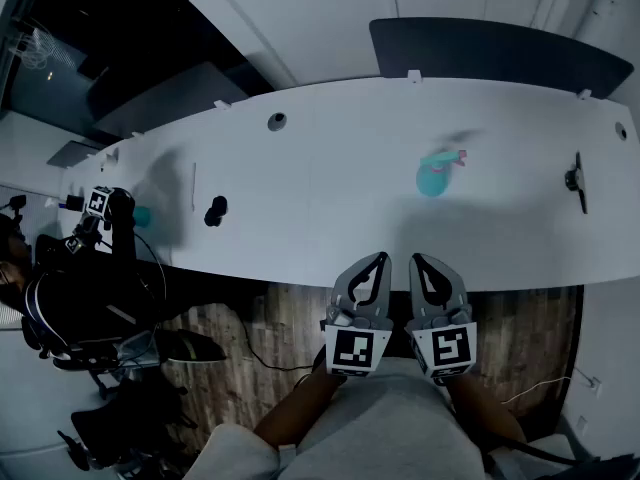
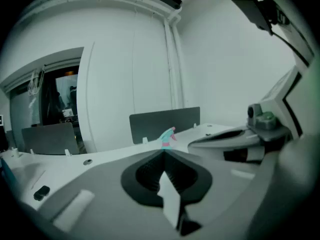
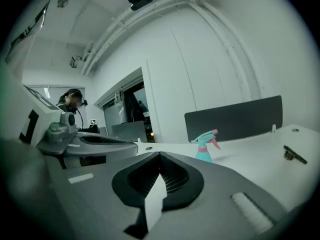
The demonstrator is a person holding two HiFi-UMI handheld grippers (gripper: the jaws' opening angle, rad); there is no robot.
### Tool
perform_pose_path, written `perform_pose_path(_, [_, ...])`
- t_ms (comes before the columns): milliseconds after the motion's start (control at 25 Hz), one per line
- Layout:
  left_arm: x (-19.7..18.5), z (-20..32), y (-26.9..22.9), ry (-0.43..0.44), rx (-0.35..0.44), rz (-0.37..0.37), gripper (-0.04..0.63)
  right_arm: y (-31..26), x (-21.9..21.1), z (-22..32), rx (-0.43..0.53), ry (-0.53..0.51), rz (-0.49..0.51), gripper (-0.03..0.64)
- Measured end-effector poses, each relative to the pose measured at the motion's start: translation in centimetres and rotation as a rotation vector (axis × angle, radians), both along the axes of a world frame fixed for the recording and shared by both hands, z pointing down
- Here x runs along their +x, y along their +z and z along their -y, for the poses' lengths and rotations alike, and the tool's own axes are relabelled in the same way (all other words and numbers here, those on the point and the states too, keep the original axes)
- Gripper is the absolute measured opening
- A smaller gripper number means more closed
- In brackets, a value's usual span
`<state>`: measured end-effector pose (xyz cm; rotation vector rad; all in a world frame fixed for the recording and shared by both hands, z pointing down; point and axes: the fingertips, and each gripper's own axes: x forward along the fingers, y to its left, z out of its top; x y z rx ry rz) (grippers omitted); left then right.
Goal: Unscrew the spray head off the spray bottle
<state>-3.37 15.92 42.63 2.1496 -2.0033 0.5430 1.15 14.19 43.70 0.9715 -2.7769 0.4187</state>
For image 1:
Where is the person's grey shirt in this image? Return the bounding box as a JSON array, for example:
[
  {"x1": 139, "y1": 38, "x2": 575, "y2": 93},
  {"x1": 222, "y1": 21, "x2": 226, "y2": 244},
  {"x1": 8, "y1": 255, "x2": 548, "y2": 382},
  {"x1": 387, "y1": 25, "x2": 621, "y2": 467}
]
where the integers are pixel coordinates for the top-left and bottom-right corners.
[{"x1": 182, "y1": 357, "x2": 489, "y2": 480}]

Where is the black floor cable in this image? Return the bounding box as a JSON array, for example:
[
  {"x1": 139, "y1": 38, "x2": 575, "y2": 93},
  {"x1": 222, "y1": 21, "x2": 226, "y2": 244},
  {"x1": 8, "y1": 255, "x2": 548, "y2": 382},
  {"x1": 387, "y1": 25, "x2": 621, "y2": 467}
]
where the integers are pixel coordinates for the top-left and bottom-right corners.
[{"x1": 242, "y1": 312, "x2": 326, "y2": 372}]

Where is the white floor cable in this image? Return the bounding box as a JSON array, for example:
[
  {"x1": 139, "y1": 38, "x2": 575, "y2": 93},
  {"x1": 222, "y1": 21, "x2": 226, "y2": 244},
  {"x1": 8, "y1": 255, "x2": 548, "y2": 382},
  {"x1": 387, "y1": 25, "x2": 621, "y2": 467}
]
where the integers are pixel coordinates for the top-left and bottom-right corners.
[{"x1": 501, "y1": 376, "x2": 574, "y2": 405}]

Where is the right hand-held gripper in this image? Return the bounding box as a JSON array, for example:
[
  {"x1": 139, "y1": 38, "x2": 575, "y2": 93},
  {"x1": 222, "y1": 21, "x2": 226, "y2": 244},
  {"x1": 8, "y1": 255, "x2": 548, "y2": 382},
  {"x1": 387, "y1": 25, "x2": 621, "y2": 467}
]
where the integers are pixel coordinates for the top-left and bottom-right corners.
[{"x1": 403, "y1": 252, "x2": 477, "y2": 387}]

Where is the person's left forearm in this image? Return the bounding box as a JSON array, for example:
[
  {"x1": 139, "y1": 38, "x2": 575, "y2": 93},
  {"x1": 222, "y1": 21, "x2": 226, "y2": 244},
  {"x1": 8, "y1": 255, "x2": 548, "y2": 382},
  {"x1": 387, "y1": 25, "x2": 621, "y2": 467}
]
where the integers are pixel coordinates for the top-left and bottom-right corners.
[{"x1": 253, "y1": 345, "x2": 346, "y2": 452}]

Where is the black office chair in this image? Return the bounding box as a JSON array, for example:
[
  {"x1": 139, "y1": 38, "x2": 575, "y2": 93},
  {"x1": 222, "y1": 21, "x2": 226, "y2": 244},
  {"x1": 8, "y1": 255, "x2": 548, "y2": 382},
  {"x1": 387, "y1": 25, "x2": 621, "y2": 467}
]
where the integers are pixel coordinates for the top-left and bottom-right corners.
[{"x1": 57, "y1": 382, "x2": 201, "y2": 472}]

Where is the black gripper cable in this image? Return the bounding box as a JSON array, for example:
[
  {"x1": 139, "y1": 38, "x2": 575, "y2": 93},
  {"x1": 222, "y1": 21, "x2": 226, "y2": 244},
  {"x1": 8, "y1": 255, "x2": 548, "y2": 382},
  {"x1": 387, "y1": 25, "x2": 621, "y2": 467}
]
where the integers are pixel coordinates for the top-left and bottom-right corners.
[{"x1": 492, "y1": 432, "x2": 601, "y2": 469}]

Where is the dark desk divider panel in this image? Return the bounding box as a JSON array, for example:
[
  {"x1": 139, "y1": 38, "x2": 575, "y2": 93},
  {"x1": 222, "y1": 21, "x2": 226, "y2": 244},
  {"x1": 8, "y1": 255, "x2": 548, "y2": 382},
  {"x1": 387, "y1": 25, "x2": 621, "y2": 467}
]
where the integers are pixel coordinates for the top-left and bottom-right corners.
[{"x1": 368, "y1": 17, "x2": 635, "y2": 100}]

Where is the small black object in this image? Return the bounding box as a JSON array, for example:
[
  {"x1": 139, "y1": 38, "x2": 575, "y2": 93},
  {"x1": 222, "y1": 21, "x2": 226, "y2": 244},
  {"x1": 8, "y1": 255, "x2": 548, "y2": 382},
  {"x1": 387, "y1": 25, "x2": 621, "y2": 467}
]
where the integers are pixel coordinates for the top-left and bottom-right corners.
[{"x1": 203, "y1": 195, "x2": 229, "y2": 228}]

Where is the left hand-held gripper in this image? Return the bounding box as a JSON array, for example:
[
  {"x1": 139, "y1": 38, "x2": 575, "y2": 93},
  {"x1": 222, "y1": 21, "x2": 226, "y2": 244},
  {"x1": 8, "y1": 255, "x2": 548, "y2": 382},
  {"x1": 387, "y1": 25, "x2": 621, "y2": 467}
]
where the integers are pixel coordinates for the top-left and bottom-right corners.
[{"x1": 319, "y1": 251, "x2": 394, "y2": 380}]

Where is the grey desk divider panel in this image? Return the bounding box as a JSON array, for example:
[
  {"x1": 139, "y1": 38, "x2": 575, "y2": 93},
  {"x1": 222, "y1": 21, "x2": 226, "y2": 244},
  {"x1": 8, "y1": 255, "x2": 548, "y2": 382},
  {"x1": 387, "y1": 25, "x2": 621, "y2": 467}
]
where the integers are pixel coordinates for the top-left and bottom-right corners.
[{"x1": 89, "y1": 60, "x2": 251, "y2": 139}]

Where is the pink bottle cap with strap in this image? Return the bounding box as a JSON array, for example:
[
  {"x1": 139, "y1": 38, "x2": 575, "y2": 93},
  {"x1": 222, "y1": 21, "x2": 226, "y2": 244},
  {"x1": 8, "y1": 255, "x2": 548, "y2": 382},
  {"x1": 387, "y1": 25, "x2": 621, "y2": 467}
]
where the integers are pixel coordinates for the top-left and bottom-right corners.
[{"x1": 419, "y1": 149, "x2": 469, "y2": 174}]

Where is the teal plastic squeeze bottle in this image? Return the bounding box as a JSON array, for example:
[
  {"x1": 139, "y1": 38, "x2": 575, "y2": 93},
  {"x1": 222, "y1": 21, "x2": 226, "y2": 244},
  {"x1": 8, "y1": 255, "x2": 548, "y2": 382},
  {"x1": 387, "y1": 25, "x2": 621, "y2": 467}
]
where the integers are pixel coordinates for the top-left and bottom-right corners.
[{"x1": 415, "y1": 162, "x2": 451, "y2": 198}]

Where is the person's right forearm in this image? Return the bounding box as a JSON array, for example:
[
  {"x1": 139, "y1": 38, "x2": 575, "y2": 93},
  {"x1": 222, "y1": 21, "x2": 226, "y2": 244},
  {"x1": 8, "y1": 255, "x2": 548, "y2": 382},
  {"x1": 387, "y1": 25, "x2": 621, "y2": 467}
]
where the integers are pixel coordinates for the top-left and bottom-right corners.
[{"x1": 444, "y1": 370, "x2": 529, "y2": 457}]

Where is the black clamp bracket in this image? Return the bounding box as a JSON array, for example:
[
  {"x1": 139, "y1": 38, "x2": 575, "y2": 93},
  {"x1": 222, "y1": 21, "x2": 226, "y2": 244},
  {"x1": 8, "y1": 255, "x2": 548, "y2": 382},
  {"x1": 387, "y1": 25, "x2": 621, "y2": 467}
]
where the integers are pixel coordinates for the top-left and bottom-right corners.
[{"x1": 564, "y1": 151, "x2": 589, "y2": 215}]

